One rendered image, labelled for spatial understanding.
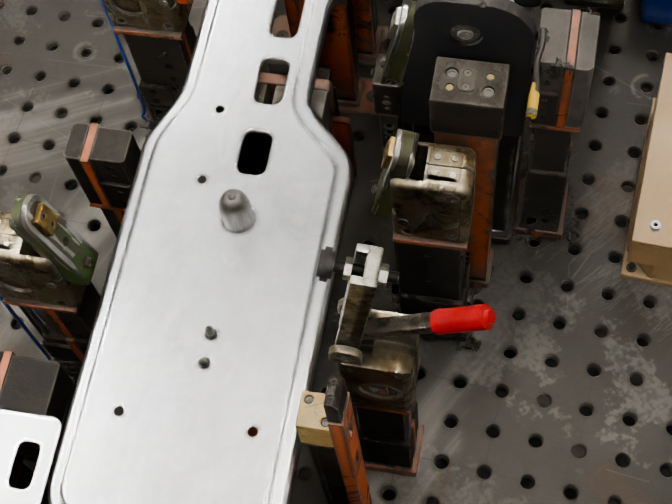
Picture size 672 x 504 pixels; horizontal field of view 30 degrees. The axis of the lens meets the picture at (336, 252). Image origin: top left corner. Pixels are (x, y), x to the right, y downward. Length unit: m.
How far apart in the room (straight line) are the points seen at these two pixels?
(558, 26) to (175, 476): 0.57
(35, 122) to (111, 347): 0.57
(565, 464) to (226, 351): 0.46
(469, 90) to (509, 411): 0.46
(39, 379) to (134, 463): 0.14
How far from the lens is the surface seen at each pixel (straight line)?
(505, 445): 1.48
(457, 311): 1.06
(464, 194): 1.19
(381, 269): 1.00
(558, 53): 1.26
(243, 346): 1.21
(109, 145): 1.34
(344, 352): 1.11
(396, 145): 1.16
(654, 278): 1.56
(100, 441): 1.20
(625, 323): 1.54
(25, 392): 1.26
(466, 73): 1.19
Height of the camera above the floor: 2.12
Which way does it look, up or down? 65 degrees down
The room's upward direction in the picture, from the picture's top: 10 degrees counter-clockwise
